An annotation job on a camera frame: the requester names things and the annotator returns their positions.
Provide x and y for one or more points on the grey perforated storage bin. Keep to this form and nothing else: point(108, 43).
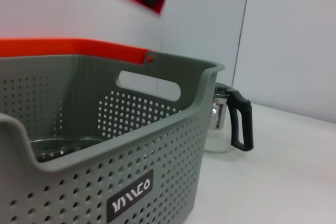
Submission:
point(105, 169)

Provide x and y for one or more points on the glass teacup with black sleeve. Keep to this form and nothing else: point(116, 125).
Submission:
point(90, 142)
point(52, 150)

